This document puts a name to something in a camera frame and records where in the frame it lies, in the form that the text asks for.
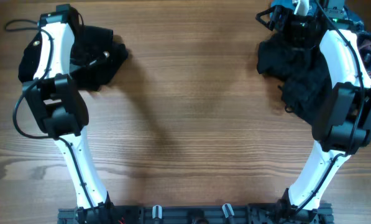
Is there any black knit sweater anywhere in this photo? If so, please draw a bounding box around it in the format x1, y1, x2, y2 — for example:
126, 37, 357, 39
17, 25, 129, 93

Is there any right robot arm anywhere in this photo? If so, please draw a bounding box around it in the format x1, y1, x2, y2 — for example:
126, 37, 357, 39
222, 1, 371, 223

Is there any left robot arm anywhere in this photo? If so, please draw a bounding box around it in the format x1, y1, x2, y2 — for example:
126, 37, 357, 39
21, 4, 116, 223

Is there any blue patterned garment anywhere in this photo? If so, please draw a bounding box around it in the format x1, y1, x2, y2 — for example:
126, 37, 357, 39
270, 0, 365, 31

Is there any black garment underneath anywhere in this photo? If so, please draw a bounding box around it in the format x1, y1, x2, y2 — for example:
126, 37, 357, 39
257, 34, 332, 125

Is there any right black camera cable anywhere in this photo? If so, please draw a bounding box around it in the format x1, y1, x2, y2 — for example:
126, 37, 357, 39
312, 0, 366, 218

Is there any black camera cable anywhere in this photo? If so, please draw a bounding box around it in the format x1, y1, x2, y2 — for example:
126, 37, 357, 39
312, 0, 366, 218
4, 18, 96, 215

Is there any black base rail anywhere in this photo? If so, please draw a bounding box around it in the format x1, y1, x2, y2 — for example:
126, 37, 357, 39
57, 203, 334, 224

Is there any left black camera cable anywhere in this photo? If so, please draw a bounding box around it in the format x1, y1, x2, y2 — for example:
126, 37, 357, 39
4, 18, 96, 215

